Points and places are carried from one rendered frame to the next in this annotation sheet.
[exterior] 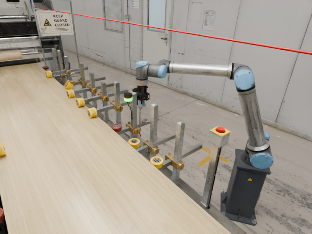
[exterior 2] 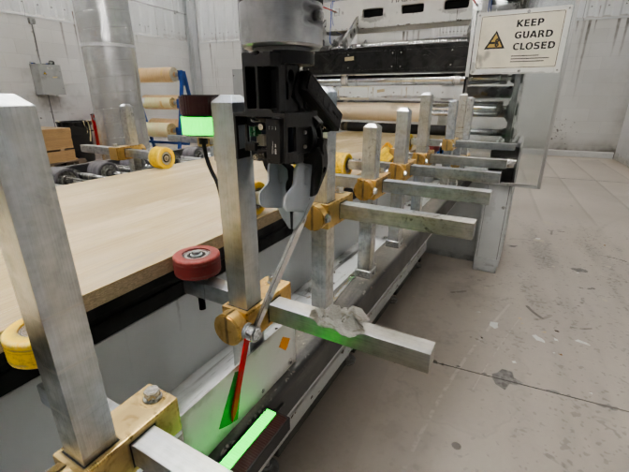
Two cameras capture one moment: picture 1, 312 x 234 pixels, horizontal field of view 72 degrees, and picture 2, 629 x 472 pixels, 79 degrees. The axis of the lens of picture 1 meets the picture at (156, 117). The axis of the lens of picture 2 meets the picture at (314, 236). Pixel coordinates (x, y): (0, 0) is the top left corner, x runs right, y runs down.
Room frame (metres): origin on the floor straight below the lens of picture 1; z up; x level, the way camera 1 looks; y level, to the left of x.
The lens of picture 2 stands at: (1.39, -0.34, 1.17)
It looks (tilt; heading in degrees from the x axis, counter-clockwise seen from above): 21 degrees down; 69
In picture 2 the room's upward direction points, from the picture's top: straight up
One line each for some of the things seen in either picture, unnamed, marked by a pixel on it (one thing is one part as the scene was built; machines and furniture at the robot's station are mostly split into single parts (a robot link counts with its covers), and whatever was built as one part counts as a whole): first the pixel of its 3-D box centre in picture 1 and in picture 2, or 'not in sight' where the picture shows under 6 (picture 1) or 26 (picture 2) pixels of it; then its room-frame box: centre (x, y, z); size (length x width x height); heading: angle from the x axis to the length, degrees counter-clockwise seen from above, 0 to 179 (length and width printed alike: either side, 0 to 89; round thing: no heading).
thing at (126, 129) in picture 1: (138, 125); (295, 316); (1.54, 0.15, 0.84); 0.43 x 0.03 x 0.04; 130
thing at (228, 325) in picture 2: (132, 128); (254, 308); (1.49, 0.19, 0.85); 0.13 x 0.06 x 0.05; 40
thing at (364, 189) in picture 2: (103, 97); (373, 185); (1.88, 0.50, 0.95); 0.13 x 0.06 x 0.05; 40
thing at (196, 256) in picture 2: (116, 132); (199, 280); (1.42, 0.30, 0.85); 0.08 x 0.08 x 0.11
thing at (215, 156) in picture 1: (211, 176); not in sight; (0.88, -0.31, 0.93); 0.05 x 0.04 x 0.45; 40
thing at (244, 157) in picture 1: (253, 155); not in sight; (1.45, -0.83, 0.65); 0.19 x 0.19 x 0.10
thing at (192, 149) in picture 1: (179, 157); not in sight; (1.16, -0.17, 0.84); 0.43 x 0.03 x 0.04; 130
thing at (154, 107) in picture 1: (153, 134); (69, 369); (1.28, 0.01, 0.93); 0.03 x 0.03 x 0.48; 40
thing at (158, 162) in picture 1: (156, 166); not in sight; (1.03, -0.01, 0.85); 0.08 x 0.08 x 0.11
